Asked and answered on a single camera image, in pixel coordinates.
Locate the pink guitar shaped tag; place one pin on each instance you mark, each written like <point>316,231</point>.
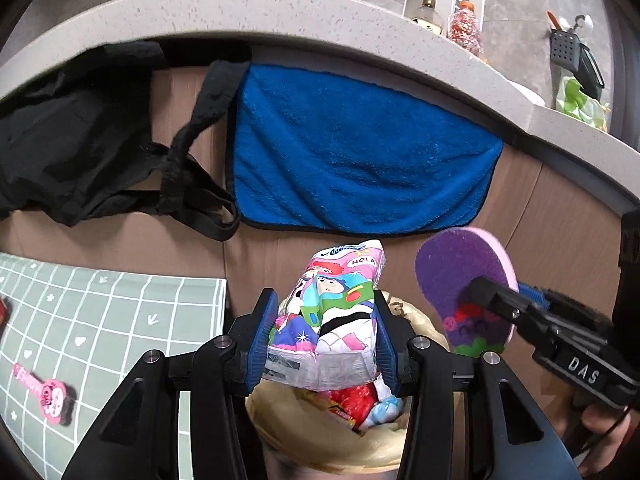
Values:
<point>42,392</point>

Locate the black perforated utensil holder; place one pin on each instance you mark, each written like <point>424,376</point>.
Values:
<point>564,47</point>

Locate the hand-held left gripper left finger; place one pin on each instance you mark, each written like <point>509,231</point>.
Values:
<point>260,345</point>

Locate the purple flip-flop shaped sponge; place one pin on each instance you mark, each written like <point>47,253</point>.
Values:
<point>450,270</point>

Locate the blue towel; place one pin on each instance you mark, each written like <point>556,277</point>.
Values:
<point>360,150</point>

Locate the cartoon print tissue pack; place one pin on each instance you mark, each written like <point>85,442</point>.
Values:
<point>330,305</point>

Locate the person's right hand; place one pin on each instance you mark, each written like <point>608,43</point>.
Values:
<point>600,420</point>

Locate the bottle with orange contents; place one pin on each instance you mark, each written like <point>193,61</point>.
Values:
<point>465,30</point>

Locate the green grid mat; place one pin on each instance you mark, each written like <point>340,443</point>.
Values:
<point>100,320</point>

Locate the small white tissue pack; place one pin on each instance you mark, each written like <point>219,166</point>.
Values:
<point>385,410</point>

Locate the white stone counter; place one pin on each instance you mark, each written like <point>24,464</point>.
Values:
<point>300,15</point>

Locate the orange utensil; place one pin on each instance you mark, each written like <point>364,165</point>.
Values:
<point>552,20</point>

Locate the black cloth bag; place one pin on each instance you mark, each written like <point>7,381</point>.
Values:
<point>75,135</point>

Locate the brown cabinet front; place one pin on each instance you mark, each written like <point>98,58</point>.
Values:
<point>550,210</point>

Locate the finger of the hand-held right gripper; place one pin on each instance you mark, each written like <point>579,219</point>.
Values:
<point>532,294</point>
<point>500,302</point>

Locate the green plastic bag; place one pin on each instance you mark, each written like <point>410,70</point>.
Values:
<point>575,102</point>

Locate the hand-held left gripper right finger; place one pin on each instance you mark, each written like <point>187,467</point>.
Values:
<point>387,355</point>

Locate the glass bottle yellow label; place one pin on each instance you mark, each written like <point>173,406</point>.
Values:
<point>429,17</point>

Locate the shiny red wrapper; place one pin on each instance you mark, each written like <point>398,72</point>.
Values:
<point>2,310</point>

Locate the black box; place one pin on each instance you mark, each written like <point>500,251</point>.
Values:
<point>590,72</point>

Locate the white bowl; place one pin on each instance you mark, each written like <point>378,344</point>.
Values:
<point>527,94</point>

